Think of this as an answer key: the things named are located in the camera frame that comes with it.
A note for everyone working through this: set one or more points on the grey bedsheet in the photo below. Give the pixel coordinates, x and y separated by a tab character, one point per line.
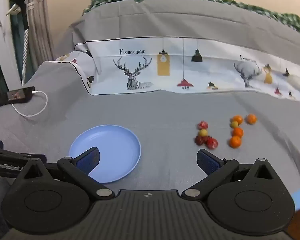
152	117

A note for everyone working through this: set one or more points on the white board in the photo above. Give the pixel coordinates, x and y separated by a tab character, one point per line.
3	37

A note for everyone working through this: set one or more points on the grey quilt with printed band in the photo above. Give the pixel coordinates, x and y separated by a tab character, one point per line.
140	25

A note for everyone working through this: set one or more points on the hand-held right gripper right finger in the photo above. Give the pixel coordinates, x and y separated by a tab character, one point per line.
208	162

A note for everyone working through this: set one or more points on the orange mandarin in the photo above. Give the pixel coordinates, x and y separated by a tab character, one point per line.
235	142
238	119
251	119
238	132

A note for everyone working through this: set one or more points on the gooseneck phone holder stand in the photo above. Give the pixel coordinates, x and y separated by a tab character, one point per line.
25	50

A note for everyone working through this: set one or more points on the red fruit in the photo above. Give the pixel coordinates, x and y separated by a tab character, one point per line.
212	143
203	125

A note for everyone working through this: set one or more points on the black smartphone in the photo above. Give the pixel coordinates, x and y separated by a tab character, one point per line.
20	95

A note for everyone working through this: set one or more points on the dark red date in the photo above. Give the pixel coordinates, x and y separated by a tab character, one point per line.
199	140

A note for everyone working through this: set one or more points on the light blue plate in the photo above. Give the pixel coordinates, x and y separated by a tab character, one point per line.
115	150

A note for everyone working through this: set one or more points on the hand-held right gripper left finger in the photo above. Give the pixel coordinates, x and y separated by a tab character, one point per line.
88	160

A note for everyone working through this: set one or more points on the yellow longan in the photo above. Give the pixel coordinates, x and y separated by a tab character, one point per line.
203	132
234	124

